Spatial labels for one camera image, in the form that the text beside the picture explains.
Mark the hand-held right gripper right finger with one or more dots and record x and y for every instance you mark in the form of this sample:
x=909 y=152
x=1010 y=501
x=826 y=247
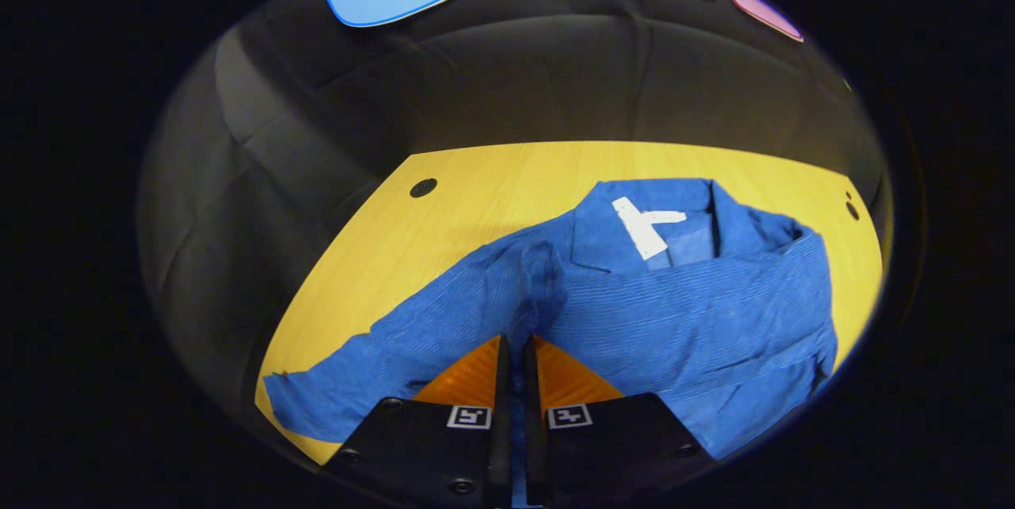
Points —
x=530 y=382

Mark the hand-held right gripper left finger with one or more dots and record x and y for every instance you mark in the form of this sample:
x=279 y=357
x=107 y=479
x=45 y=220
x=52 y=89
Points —
x=501 y=382

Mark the blue button-up shirt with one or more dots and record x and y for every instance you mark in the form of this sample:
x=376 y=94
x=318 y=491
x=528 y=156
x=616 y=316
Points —
x=674 y=311

